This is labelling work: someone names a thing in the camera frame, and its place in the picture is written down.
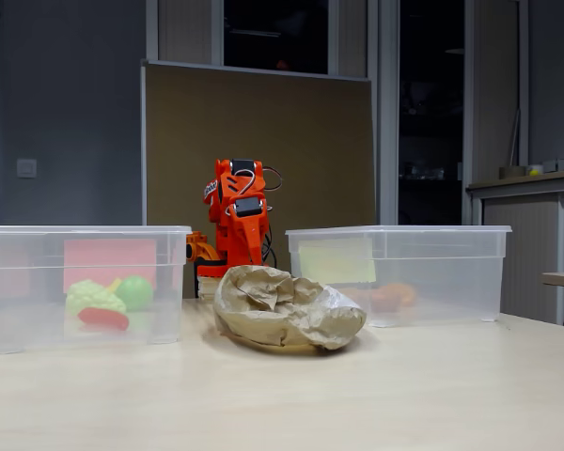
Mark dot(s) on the green toy apple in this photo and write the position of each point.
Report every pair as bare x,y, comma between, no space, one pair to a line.
136,291

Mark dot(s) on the yellow toy banana bunch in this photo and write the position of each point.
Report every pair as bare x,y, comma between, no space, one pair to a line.
114,283

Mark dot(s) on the orange toy croissant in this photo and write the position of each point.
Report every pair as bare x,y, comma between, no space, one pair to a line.
404,293

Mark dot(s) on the red toy chili pepper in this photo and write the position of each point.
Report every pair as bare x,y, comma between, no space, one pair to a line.
103,318

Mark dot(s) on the light green toy grapes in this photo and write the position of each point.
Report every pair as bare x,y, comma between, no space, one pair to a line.
94,296

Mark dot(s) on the orange-red robot arm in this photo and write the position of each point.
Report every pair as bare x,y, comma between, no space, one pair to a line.
225,202

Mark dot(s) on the yellow-green sticky note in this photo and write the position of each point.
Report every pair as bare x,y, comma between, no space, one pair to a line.
343,268

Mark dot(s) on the pink sticky note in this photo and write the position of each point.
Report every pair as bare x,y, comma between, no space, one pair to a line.
108,258

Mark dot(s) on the clear plastic bin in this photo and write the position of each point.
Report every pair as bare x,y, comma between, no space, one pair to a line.
451,282
23,329

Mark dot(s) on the orange clamp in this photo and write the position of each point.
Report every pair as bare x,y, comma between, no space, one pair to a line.
199,246

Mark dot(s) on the plywood base block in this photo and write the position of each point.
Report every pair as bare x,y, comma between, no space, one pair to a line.
207,287

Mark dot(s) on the crumpled brown paper bag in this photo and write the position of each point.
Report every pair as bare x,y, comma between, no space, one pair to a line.
286,319

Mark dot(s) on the brown pinboard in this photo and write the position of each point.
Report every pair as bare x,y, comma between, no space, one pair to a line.
178,141

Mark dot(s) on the grey cabinet with counter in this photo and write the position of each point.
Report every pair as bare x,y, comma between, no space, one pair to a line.
521,235

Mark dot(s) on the white light switch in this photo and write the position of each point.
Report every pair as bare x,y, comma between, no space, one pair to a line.
26,168

